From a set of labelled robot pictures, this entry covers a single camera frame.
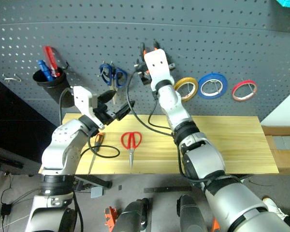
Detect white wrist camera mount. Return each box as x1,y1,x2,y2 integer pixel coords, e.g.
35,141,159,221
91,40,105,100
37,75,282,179
143,48,175,90
72,85,105,129

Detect orange handled metal tool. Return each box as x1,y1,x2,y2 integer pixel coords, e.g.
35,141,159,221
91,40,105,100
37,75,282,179
87,132,105,175

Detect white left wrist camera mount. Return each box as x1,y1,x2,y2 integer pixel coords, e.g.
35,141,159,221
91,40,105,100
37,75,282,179
72,85,105,129

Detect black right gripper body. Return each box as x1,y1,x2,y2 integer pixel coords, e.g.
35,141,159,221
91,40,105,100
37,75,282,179
134,57,152,86

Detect red tape roll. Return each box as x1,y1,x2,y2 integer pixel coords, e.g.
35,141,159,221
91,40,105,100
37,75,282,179
231,79,259,102

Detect white board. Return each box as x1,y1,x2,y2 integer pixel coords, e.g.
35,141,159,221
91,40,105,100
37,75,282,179
260,92,290,128

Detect metal pegboard hook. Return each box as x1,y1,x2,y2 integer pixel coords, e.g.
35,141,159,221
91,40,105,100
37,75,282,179
2,73,23,83

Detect red handled scissors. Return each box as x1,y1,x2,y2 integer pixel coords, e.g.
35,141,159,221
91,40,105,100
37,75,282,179
120,131,143,169

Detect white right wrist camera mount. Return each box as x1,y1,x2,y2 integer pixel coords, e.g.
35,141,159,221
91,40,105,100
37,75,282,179
143,48,175,90

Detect orange black device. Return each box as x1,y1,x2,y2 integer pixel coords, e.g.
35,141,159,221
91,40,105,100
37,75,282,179
104,206,119,228

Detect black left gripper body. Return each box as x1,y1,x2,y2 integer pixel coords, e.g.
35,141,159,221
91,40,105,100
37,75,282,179
93,100,118,126

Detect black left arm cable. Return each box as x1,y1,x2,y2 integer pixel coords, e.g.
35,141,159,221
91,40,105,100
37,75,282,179
59,87,121,160

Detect black table leg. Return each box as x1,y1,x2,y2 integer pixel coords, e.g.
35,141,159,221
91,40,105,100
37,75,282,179
73,174,113,192

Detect white shoe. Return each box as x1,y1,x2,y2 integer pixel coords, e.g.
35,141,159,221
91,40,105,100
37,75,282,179
261,196,290,221

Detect yellow tape roll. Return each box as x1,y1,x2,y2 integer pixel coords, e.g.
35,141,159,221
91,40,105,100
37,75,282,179
173,77,199,102

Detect brown cardboard box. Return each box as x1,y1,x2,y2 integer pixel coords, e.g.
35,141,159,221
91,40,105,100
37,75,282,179
261,125,290,175

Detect black flat strip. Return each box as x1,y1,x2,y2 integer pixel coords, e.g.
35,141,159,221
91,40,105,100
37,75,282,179
143,186,193,194

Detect grey square pad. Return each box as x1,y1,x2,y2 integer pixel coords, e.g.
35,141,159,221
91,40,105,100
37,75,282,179
90,187,104,199

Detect black power adapter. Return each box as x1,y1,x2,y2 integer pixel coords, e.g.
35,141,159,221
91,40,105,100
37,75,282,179
0,203,12,216

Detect teal object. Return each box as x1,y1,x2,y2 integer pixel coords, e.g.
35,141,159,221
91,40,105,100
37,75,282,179
275,0,290,9

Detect blue tape roll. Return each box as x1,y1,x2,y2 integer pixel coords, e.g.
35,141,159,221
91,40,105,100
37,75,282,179
197,72,229,100

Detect red handled screwdriver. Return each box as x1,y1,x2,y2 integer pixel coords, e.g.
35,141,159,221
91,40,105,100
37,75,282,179
42,45,61,78

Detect grey perforated pegboard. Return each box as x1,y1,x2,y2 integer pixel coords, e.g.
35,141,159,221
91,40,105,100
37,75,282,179
0,0,290,128

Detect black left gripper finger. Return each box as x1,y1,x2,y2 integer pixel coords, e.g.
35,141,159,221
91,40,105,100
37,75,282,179
115,100,136,121
96,89,117,104

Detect blue handled screwdriver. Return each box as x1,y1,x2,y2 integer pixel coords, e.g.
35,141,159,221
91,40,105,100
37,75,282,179
37,59,54,82

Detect black cup holder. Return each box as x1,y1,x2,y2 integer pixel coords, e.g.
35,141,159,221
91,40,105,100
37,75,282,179
32,66,75,109

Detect blue handled scissors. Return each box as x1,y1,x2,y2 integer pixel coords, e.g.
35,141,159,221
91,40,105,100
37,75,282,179
98,62,129,105

